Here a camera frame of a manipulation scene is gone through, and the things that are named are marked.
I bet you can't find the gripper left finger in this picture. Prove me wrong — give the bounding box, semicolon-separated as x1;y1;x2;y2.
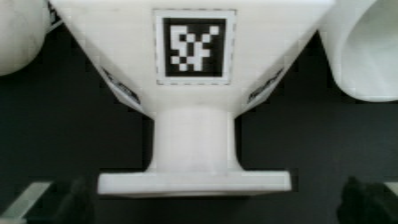
0;178;95;224

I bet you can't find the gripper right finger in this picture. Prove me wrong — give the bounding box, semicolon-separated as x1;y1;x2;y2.
344;177;398;224

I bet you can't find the white lamp base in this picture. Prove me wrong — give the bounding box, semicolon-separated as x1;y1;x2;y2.
51;0;337;198

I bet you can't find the white lamp bulb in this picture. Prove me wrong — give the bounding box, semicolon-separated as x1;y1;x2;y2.
0;0;63;77

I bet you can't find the white lamp shade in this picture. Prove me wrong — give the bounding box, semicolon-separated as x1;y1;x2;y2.
319;0;398;102

